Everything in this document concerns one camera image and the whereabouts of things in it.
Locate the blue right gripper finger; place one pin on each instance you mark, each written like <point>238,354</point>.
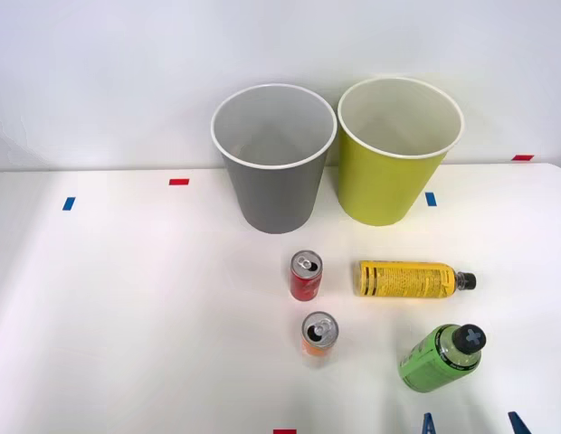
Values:
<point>428,426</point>
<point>519,425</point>

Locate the green plastic bottle black cap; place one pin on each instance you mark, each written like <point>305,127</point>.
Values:
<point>427,364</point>

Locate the orange drink can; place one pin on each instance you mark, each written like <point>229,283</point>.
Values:
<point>317,350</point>

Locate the yellow plastic bottle black cap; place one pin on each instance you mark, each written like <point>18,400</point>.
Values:
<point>405,280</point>

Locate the red drink can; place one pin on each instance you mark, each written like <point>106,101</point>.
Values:
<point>304,285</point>

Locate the yellow-green plastic waste bin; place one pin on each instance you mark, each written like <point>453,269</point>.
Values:
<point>380,185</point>

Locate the grey plastic waste bin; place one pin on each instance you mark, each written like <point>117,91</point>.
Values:
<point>276,199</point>

